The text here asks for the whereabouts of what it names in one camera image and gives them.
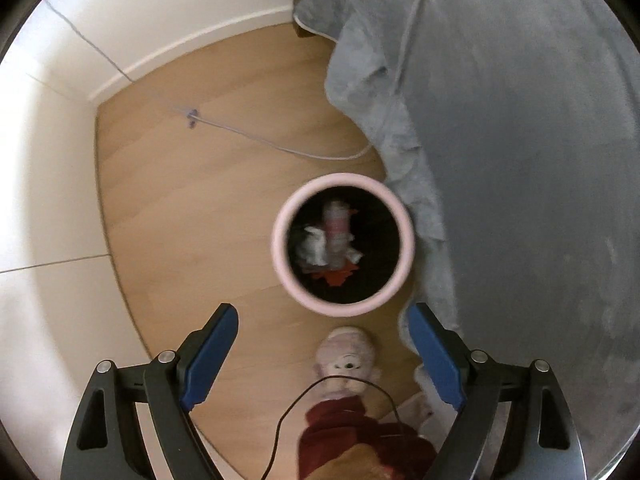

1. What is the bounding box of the pile of red paper butterflies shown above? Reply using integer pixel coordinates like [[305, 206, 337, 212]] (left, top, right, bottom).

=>
[[310, 259, 362, 288]]

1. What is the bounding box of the pink round waste bin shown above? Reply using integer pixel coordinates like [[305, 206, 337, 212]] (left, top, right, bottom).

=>
[[271, 172, 416, 317]]

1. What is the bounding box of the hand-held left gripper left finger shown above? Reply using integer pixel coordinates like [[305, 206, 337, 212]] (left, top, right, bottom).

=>
[[60, 302, 238, 480]]

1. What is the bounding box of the grey bed sheet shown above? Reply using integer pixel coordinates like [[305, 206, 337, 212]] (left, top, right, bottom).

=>
[[292, 0, 640, 480]]

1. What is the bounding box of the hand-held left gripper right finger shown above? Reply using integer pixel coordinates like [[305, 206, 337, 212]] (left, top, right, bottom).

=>
[[405, 302, 586, 480]]

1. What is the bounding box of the white cable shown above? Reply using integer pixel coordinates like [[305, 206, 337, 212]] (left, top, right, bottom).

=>
[[46, 0, 374, 161]]

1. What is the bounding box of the plush bear toy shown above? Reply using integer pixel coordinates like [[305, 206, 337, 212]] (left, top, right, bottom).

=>
[[297, 395, 437, 480]]

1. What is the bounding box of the plastic bottle with red label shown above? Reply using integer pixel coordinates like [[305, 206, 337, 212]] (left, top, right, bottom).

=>
[[322, 200, 352, 267]]

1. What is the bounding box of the black cable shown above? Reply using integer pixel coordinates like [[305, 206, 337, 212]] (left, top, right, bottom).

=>
[[262, 375, 402, 480]]

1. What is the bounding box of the white tissue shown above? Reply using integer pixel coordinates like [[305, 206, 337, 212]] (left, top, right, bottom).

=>
[[295, 226, 328, 267]]

